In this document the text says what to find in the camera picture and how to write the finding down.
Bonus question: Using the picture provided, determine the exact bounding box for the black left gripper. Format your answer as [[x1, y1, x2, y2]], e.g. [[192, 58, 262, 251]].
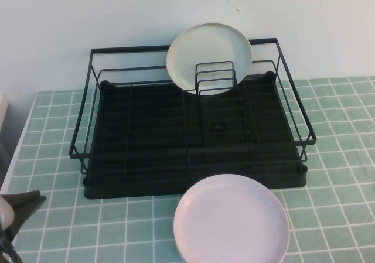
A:
[[0, 189, 47, 246]]

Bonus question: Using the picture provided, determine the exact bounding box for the pink round plate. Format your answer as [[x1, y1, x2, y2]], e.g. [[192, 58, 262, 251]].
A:
[[172, 173, 291, 263]]

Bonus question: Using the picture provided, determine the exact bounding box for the green round plate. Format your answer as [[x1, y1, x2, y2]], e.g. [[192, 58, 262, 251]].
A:
[[175, 239, 193, 263]]

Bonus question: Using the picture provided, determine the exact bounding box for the cream round plate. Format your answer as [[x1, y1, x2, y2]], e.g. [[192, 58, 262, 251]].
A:
[[166, 23, 253, 97]]

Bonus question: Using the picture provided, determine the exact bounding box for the green checked tablecloth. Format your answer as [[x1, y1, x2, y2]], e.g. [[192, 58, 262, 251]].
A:
[[0, 76, 375, 263]]

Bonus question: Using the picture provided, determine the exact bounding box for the black plastic drip tray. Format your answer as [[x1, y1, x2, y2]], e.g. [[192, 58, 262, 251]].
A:
[[83, 71, 308, 199]]

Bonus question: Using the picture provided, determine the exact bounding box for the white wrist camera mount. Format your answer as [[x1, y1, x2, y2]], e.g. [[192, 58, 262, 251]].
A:
[[0, 194, 15, 232]]

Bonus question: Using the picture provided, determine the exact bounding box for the black cable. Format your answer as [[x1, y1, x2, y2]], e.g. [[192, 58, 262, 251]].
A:
[[0, 236, 22, 263]]

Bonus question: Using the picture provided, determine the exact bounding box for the black wire dish rack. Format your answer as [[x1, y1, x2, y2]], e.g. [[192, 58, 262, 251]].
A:
[[69, 37, 318, 175]]

